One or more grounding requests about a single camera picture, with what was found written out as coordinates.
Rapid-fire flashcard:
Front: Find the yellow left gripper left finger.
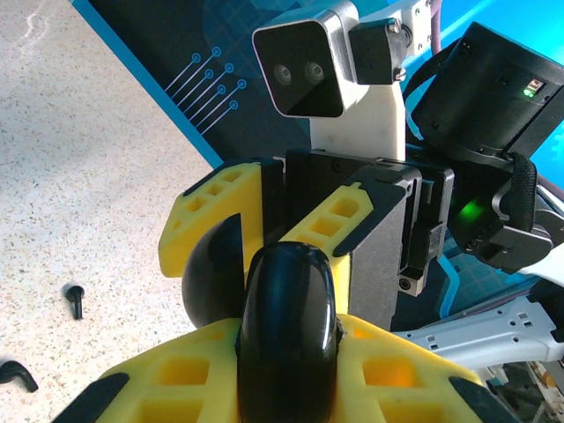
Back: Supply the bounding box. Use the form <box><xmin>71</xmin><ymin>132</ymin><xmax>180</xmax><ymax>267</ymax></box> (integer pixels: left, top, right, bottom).
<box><xmin>52</xmin><ymin>316</ymin><xmax>241</xmax><ymax>423</ymax></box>

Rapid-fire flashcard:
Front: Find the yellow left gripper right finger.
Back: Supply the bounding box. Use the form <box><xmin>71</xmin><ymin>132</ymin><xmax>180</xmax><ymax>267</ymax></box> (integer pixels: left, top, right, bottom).
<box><xmin>337</xmin><ymin>313</ymin><xmax>523</xmax><ymax>423</ymax></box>

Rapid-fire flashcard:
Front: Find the glossy earbud charging case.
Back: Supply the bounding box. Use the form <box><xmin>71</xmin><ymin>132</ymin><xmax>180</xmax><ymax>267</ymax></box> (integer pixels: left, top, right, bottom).
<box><xmin>181</xmin><ymin>218</ymin><xmax>340</xmax><ymax>423</ymax></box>

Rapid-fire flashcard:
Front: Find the tiny screw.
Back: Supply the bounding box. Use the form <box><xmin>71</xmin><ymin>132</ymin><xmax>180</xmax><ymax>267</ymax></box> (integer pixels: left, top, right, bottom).
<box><xmin>63</xmin><ymin>284</ymin><xmax>85</xmax><ymax>321</ymax></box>

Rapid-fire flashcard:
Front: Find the small wireless earbud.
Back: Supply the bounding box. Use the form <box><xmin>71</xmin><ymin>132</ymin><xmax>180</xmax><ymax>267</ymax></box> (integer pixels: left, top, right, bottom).
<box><xmin>0</xmin><ymin>360</ymin><xmax>40</xmax><ymax>393</ymax></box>

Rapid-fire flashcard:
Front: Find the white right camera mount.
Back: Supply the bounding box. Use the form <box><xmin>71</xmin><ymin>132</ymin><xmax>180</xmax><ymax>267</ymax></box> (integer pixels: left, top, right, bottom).
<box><xmin>308</xmin><ymin>0</ymin><xmax>442</xmax><ymax>162</ymax></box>

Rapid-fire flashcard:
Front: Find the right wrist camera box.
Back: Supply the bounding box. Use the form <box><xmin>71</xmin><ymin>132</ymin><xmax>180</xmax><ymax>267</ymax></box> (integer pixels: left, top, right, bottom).
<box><xmin>251</xmin><ymin>7</ymin><xmax>372</xmax><ymax>120</ymax></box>

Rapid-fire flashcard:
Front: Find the black braided cable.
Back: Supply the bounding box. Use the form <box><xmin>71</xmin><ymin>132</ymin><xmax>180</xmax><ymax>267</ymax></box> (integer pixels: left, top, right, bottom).
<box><xmin>495</xmin><ymin>153</ymin><xmax>539</xmax><ymax>233</ymax></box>

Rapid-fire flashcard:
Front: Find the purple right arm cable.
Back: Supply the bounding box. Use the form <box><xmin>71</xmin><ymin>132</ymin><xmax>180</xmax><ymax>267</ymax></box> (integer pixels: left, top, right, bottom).
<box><xmin>426</xmin><ymin>0</ymin><xmax>445</xmax><ymax>53</ymax></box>

